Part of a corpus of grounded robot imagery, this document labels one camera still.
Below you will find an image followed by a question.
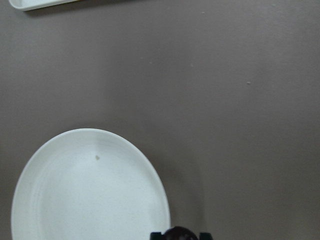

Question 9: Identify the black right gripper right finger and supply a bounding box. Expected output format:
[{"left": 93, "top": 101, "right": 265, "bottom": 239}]
[{"left": 199, "top": 232, "right": 213, "bottom": 240}]

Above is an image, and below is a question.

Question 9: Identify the round white plate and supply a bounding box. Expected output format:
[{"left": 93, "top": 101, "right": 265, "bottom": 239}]
[{"left": 11, "top": 128, "right": 171, "bottom": 240}]

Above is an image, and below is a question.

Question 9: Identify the white rabbit tray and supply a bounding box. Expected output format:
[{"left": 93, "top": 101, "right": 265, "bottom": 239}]
[{"left": 8, "top": 0, "right": 77, "bottom": 12}]

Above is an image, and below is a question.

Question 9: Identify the dark red cherry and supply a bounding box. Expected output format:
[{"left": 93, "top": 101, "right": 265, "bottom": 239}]
[{"left": 163, "top": 226, "right": 199, "bottom": 240}]

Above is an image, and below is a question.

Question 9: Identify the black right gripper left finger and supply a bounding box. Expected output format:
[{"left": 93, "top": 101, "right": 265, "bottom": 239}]
[{"left": 149, "top": 232, "right": 163, "bottom": 240}]

